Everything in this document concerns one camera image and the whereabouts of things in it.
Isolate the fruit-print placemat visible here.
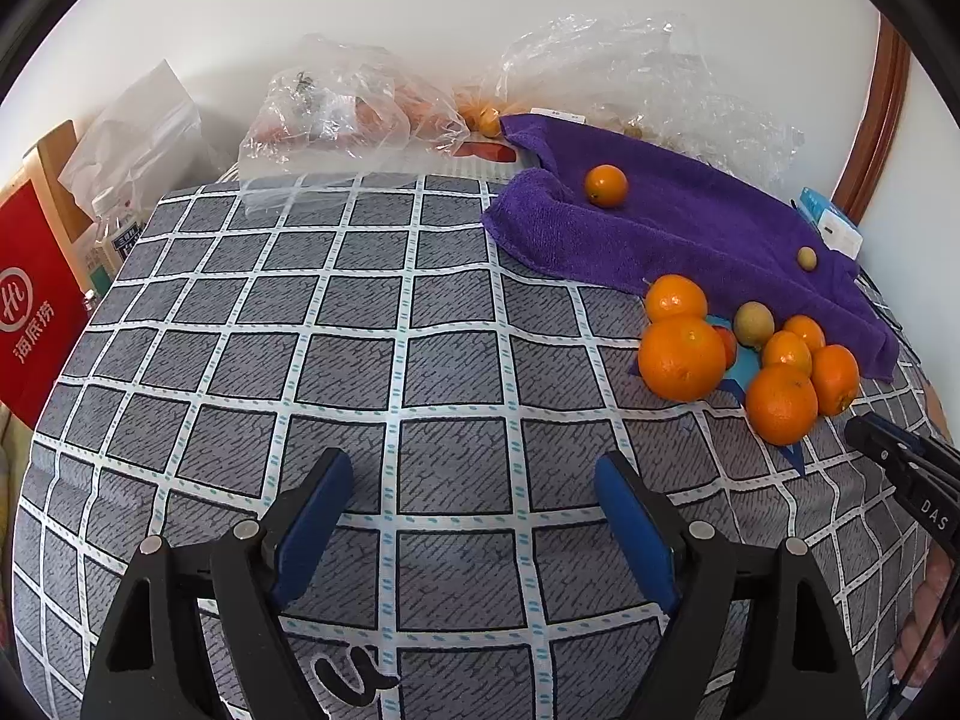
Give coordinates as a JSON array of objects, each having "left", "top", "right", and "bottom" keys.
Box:
[{"left": 375, "top": 136, "right": 526, "bottom": 182}]

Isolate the blue star-shaped plate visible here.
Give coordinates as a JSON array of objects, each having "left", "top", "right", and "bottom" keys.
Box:
[{"left": 628, "top": 311, "right": 811, "bottom": 478}]

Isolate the wooden door frame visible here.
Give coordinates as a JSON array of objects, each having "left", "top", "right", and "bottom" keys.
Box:
[{"left": 831, "top": 13, "right": 912, "bottom": 222}]

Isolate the white plastic bag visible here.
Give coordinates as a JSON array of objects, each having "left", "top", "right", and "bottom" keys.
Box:
[{"left": 58, "top": 60, "right": 207, "bottom": 230}]

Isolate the green-brown round fruit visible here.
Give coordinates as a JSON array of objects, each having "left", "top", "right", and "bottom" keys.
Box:
[{"left": 733, "top": 301, "right": 777, "bottom": 350}]

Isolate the grey checkered blanket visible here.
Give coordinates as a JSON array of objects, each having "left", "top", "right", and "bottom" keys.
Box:
[{"left": 11, "top": 171, "right": 947, "bottom": 720}]

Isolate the brown cardboard box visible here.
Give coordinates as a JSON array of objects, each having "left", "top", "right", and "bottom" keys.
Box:
[{"left": 0, "top": 118, "right": 98, "bottom": 241}]

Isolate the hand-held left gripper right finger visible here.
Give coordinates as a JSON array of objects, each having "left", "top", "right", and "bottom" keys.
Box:
[{"left": 595, "top": 451, "right": 871, "bottom": 720}]

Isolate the purple towel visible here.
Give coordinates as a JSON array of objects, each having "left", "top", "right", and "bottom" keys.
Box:
[{"left": 481, "top": 112, "right": 899, "bottom": 382}]

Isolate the blue and white box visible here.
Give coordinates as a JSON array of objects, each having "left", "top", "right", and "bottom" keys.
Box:
[{"left": 796, "top": 187, "right": 852, "bottom": 230}]

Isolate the large orange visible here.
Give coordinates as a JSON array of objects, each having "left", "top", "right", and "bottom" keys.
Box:
[{"left": 638, "top": 315, "right": 727, "bottom": 403}]

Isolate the large clear plastic bag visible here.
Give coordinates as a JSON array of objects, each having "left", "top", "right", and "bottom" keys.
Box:
[{"left": 457, "top": 11, "right": 805, "bottom": 192}]

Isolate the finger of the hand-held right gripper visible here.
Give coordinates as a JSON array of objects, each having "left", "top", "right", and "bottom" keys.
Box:
[
  {"left": 862, "top": 415, "right": 960, "bottom": 477},
  {"left": 846, "top": 420, "right": 960, "bottom": 548}
]

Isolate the pile of small oranges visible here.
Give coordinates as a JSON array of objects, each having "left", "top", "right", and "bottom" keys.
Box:
[{"left": 454, "top": 94, "right": 505, "bottom": 137}]

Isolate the white charger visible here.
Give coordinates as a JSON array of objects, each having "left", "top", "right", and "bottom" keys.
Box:
[{"left": 820, "top": 211, "right": 865, "bottom": 257}]

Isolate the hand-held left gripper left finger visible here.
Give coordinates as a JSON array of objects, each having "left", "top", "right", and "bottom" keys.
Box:
[{"left": 79, "top": 448, "right": 355, "bottom": 720}]

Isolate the red paper bag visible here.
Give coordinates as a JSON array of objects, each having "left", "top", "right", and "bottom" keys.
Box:
[{"left": 0, "top": 181, "right": 91, "bottom": 428}]

